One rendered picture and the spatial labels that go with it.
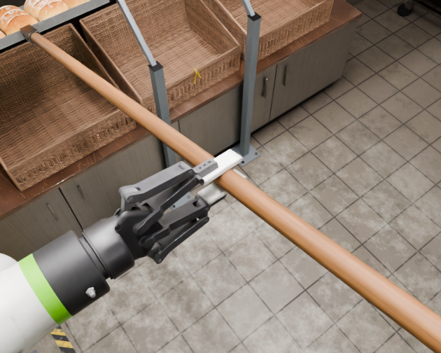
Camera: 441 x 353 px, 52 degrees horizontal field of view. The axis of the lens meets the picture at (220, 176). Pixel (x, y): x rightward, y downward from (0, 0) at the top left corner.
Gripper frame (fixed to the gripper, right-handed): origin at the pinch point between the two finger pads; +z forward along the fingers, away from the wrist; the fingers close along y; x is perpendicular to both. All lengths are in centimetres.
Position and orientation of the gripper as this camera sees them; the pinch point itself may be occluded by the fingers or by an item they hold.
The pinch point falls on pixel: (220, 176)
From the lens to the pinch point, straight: 64.2
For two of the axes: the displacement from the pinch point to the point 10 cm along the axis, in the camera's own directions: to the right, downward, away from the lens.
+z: 7.9, -5.1, 3.4
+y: 2.1, 7.5, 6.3
